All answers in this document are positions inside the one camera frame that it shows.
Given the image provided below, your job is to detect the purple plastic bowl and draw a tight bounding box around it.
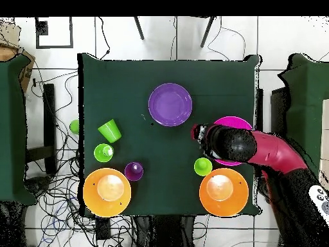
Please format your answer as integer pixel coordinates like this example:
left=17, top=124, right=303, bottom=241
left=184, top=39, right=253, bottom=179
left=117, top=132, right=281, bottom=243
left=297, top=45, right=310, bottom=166
left=148, top=82, right=193, bottom=127

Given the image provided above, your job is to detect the green plastic cup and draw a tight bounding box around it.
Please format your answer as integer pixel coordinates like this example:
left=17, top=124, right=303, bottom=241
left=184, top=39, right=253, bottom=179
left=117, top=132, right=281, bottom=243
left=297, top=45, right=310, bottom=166
left=93, top=143, right=114, bottom=163
left=97, top=118, right=122, bottom=144
left=193, top=157, right=213, bottom=177

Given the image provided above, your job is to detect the large orange plastic bowl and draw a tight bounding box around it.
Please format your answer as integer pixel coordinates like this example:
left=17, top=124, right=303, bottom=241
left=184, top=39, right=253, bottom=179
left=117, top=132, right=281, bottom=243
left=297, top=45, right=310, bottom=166
left=199, top=168, right=249, bottom=217
left=82, top=167, right=132, bottom=219

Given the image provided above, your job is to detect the small green plastic bowl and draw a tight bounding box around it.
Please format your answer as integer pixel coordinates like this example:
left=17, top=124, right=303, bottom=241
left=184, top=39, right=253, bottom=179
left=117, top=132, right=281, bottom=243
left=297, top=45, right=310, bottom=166
left=69, top=119, right=80, bottom=135

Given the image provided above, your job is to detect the large pink plastic bowl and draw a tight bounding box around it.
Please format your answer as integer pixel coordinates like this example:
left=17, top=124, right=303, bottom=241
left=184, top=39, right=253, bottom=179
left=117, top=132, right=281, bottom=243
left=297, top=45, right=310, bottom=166
left=212, top=116, right=254, bottom=167

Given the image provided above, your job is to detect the black stand bar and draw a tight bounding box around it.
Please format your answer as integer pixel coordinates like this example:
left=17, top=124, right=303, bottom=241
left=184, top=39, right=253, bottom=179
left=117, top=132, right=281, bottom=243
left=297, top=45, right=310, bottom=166
left=25, top=83, right=58, bottom=176
left=254, top=88, right=264, bottom=132

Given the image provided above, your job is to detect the purple plastic cup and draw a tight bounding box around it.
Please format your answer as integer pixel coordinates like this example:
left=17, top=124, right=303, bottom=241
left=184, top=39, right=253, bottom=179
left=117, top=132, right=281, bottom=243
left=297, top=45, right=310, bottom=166
left=124, top=161, right=144, bottom=182

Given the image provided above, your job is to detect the black equipment box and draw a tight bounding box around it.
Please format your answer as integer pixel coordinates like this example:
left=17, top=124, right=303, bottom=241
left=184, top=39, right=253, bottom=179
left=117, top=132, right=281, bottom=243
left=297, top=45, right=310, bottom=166
left=270, top=86, right=289, bottom=134

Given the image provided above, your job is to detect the dark green table cloth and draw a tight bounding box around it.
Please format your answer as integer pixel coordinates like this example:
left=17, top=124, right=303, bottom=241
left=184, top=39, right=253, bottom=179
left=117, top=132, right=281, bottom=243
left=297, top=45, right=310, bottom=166
left=77, top=53, right=263, bottom=217

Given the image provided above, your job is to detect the black tripod leg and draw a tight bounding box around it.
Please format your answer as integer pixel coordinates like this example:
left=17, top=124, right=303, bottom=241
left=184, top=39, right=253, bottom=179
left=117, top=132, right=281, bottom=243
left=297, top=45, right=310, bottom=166
left=200, top=16, right=217, bottom=49
left=133, top=16, right=145, bottom=41

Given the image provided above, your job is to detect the green side table cloth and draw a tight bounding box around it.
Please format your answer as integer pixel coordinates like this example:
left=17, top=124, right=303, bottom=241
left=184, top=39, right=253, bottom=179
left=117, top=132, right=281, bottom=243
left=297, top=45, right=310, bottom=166
left=0, top=55, right=38, bottom=206
left=276, top=53, right=329, bottom=178

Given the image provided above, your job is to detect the black floor power box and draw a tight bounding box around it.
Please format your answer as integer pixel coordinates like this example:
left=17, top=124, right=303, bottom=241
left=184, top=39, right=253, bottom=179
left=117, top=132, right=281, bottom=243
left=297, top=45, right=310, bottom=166
left=95, top=217, right=112, bottom=240

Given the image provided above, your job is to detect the brown cardboard box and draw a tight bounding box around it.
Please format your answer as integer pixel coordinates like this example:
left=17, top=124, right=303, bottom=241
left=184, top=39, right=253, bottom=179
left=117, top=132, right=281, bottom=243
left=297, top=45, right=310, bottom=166
left=0, top=20, right=36, bottom=93

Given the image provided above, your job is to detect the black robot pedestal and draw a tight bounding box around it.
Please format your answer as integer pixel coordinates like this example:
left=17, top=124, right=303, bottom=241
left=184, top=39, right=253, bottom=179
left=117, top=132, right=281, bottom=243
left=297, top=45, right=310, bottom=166
left=133, top=215, right=196, bottom=247

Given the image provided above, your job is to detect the thin black cable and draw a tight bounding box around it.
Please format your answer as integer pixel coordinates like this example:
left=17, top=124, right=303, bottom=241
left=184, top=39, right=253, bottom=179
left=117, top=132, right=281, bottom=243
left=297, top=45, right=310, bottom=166
left=96, top=16, right=111, bottom=60
left=206, top=16, right=247, bottom=62

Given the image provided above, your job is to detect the tangle of floor cables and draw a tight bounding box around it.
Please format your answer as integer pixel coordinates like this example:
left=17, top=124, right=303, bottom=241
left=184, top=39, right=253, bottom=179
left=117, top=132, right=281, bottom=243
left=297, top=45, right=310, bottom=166
left=24, top=69, right=88, bottom=247

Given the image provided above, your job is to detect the black square floor frame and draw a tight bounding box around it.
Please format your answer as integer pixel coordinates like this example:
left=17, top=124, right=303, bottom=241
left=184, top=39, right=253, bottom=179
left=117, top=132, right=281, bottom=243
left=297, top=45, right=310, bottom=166
left=35, top=16, right=74, bottom=50

